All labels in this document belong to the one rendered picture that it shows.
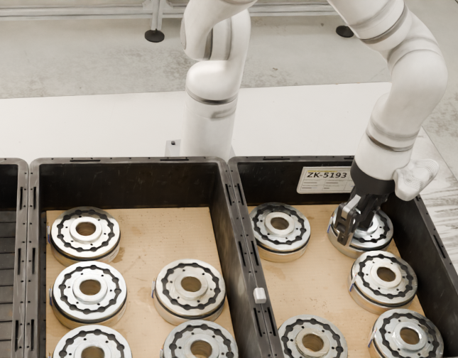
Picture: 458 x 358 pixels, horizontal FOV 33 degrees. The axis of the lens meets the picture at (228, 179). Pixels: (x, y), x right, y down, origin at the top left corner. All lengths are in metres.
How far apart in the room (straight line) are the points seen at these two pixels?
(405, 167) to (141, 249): 0.41
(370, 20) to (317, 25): 2.44
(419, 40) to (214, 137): 0.46
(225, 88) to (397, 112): 0.35
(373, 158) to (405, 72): 0.15
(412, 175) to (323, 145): 0.56
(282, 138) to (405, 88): 0.67
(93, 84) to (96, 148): 1.31
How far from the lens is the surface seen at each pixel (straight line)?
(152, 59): 2.98
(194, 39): 1.18
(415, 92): 0.99
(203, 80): 1.27
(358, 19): 0.94
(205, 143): 1.34
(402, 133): 1.05
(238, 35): 1.21
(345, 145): 1.65
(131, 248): 1.18
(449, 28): 3.63
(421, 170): 1.11
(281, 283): 1.18
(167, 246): 1.19
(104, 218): 1.18
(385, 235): 1.25
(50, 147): 1.53
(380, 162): 1.08
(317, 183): 1.27
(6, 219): 1.23
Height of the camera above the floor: 1.73
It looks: 43 degrees down
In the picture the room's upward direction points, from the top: 11 degrees clockwise
